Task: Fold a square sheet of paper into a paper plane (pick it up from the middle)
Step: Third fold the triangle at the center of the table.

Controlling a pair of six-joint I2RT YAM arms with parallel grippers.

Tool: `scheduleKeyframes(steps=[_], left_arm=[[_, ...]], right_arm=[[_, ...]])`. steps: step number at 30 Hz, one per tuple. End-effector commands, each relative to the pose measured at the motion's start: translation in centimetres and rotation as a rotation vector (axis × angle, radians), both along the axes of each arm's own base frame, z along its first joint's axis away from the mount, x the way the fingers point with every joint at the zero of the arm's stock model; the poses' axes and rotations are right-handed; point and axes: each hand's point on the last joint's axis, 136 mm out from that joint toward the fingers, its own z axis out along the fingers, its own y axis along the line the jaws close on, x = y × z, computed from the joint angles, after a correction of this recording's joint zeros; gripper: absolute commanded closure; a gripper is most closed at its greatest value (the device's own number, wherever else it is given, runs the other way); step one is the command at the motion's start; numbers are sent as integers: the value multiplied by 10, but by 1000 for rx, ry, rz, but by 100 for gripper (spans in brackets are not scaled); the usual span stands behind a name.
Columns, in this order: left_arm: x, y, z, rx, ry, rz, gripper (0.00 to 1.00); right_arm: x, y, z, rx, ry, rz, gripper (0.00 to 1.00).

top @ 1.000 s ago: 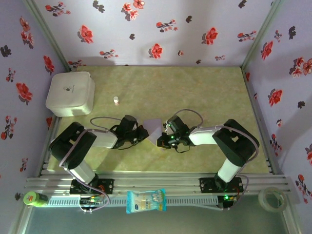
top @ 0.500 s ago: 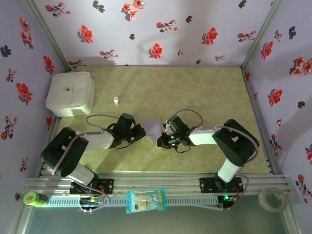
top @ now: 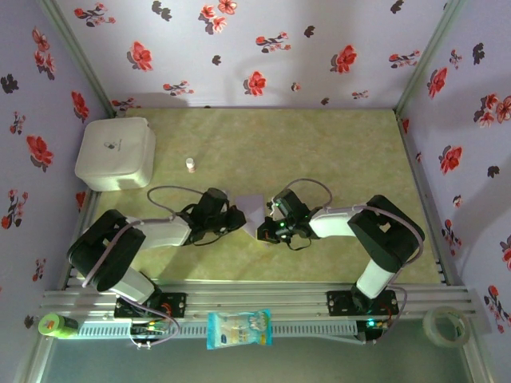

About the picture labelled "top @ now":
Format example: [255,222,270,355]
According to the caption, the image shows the purple square paper sheet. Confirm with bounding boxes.
[233,194,267,240]

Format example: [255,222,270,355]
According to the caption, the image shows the blue snack packet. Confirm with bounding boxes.
[206,309,274,351]

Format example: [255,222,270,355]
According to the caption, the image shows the small controller board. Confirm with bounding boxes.
[129,321,169,340]
[357,318,390,343]

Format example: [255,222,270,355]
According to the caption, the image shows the white plastic storage box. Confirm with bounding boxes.
[74,116,156,192]

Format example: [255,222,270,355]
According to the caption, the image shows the clear tape roll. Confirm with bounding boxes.
[422,306,472,348]

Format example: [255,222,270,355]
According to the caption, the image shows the green bottle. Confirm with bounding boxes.
[38,313,80,340]

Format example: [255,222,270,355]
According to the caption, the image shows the black right camera cable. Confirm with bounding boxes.
[285,235,312,251]

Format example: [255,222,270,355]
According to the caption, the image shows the black camera cable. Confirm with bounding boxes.
[188,230,224,247]
[285,235,312,251]

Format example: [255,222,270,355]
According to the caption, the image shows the black left camera cable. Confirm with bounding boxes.
[188,230,224,247]

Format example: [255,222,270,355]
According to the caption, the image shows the wide aluminium base rail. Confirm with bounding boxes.
[39,283,494,334]

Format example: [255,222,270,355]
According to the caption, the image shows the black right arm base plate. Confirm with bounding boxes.
[326,289,400,318]

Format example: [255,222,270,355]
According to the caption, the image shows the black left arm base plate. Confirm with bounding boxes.
[113,289,188,320]

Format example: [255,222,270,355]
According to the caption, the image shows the white slotted cable duct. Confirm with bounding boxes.
[77,321,358,340]

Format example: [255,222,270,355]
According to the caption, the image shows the grey left arm cable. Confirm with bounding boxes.
[81,185,219,350]

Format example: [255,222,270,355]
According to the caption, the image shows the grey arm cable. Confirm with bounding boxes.
[81,185,219,350]
[279,178,426,347]

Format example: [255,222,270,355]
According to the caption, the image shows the aluminium table edge rail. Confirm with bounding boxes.
[394,111,456,286]
[59,190,101,288]

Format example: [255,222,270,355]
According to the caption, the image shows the grey right arm cable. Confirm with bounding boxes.
[279,178,426,347]

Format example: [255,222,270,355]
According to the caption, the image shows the aluminium frame post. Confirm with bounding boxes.
[394,0,468,116]
[15,337,55,383]
[38,0,117,119]
[462,333,494,383]

